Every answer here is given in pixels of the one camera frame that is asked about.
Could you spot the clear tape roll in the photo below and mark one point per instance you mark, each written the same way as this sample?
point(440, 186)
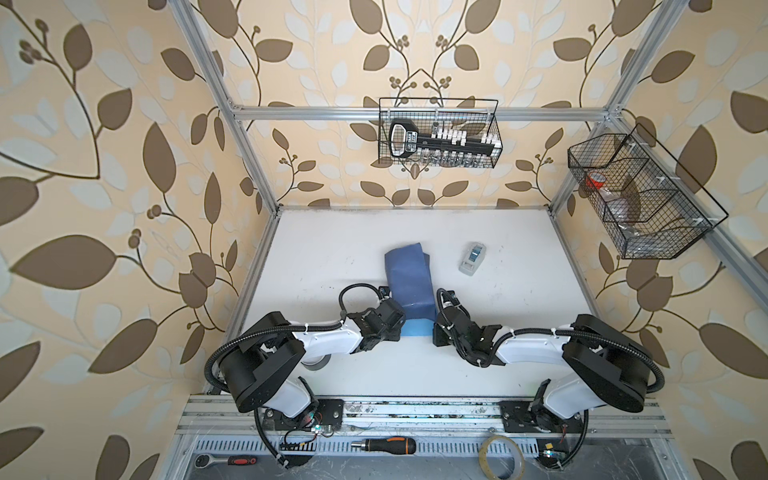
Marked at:
point(500, 457)

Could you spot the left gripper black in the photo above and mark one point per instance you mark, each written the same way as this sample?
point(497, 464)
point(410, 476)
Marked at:
point(397, 335)

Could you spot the wire basket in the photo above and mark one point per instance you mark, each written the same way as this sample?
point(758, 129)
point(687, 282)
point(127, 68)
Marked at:
point(475, 116)
point(653, 206)

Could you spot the back wire basket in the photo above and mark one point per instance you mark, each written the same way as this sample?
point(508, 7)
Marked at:
point(475, 116)

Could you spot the grey tape dispenser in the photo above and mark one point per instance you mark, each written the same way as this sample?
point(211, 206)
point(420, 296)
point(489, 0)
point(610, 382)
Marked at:
point(473, 258)

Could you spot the right wire basket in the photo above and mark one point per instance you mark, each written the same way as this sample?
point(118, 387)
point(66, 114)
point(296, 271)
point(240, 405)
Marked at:
point(653, 206)

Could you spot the grey duct tape roll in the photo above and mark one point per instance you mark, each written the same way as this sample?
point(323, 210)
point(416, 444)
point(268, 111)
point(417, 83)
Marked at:
point(315, 363)

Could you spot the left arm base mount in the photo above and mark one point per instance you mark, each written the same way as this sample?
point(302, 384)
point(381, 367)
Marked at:
point(325, 415)

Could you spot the black orange screwdriver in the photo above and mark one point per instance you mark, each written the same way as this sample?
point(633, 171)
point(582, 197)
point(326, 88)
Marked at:
point(391, 445)

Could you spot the black socket set rail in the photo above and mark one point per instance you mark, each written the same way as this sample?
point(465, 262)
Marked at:
point(405, 140)

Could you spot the red handled ratchet wrench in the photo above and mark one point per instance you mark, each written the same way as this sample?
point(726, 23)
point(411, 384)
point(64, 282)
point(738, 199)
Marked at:
point(203, 461)

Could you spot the light blue wrapping paper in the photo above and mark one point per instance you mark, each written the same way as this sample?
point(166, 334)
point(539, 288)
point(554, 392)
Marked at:
point(409, 278)

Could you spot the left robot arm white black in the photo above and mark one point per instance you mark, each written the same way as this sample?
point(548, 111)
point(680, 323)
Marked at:
point(257, 368)

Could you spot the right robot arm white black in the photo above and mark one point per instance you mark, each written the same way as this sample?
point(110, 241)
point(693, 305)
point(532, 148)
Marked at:
point(605, 366)

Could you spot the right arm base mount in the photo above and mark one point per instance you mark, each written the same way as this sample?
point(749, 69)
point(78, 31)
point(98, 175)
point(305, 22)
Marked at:
point(519, 416)

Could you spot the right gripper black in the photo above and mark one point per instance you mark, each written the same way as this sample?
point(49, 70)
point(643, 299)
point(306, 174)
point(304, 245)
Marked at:
point(437, 337)

